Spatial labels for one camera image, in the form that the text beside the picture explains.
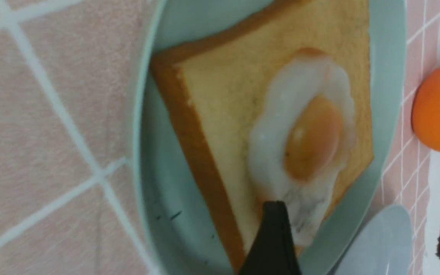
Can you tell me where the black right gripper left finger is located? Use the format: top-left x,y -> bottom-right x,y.
239,201 -> 301,275

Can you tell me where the toast slice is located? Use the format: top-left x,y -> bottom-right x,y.
151,0 -> 374,270

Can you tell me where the green centre plate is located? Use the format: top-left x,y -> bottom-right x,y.
129,0 -> 407,275

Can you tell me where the pink checked tablecloth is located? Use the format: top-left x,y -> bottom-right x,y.
0,0 -> 440,275

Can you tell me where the fried egg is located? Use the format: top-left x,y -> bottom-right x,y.
248,48 -> 357,247

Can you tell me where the grey egg plate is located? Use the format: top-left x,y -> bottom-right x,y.
333,205 -> 413,275

